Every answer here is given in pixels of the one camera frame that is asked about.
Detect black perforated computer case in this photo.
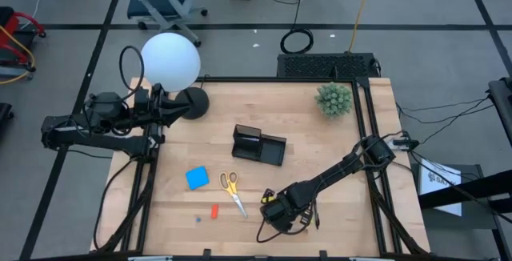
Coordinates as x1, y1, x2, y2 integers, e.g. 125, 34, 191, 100
276, 52, 380, 78

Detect blue grey office chair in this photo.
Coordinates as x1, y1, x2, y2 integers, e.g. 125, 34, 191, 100
122, 0, 209, 48

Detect coiled black floor cable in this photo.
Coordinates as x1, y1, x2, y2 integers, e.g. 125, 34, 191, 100
262, 0, 315, 55

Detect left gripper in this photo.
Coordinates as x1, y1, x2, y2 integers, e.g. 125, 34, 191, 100
134, 83, 191, 131

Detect black aluminium table frame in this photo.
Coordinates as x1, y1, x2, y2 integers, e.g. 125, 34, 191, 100
90, 75, 431, 261

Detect black metal beam stand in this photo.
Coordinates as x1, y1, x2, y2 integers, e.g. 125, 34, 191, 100
418, 168, 512, 214

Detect white printed paper sheet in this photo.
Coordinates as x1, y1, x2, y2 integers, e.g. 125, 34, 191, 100
418, 158, 463, 217

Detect yellow-handled scissors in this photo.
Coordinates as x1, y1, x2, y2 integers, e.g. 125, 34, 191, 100
218, 171, 249, 219

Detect dark grey side table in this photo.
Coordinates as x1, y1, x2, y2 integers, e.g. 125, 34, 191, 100
410, 163, 501, 230

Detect yellow cable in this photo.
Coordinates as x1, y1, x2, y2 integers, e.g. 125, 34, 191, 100
346, 0, 378, 54

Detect black mesh desk organizer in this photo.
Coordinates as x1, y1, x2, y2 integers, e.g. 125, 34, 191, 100
231, 123, 288, 167

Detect black pen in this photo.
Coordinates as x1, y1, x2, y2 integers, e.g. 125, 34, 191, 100
312, 199, 321, 231

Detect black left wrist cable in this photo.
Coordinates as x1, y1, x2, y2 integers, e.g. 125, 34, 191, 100
118, 45, 146, 94

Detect blue sticky note pad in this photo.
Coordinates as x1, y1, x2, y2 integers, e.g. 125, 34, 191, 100
185, 166, 210, 191

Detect black caster base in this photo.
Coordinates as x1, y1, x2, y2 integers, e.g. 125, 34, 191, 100
0, 102, 15, 120

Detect green artificial potted plant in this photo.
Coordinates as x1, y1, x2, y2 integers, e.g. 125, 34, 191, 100
314, 82, 354, 118

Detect red cart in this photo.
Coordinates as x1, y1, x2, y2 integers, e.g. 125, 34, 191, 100
0, 6, 47, 86

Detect black left base cable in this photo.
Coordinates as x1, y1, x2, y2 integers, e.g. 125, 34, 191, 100
91, 157, 139, 252

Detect white globe table lamp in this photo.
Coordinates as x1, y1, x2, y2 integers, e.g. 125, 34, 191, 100
140, 31, 210, 121

